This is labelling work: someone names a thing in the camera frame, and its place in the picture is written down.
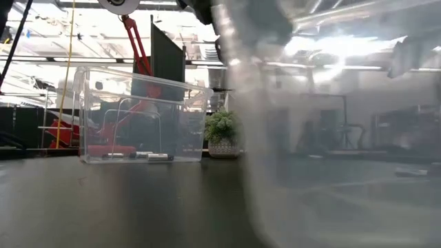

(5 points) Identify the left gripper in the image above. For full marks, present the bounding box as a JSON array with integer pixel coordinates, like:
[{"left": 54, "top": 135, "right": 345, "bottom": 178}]
[{"left": 177, "top": 0, "right": 294, "bottom": 66}]

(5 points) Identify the clear plastic storage bin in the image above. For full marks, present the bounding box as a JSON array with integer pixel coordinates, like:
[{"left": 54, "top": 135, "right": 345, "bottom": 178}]
[
  {"left": 212, "top": 0, "right": 441, "bottom": 248},
  {"left": 73, "top": 65, "right": 214, "bottom": 165}
]

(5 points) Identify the red desk lamp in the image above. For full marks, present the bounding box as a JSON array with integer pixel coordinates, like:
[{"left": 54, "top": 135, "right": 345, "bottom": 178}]
[{"left": 78, "top": 0, "right": 163, "bottom": 158}]

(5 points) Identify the green artificial potted plant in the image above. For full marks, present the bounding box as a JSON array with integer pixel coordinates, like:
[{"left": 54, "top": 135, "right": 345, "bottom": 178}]
[{"left": 203, "top": 110, "right": 242, "bottom": 159}]

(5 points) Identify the red white equipment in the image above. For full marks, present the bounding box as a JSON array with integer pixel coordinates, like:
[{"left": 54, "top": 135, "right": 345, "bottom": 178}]
[{"left": 46, "top": 118, "right": 82, "bottom": 149}]

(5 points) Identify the yellow cable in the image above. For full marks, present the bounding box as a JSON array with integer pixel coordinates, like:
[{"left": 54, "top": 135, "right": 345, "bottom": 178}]
[{"left": 54, "top": 0, "right": 76, "bottom": 149}]

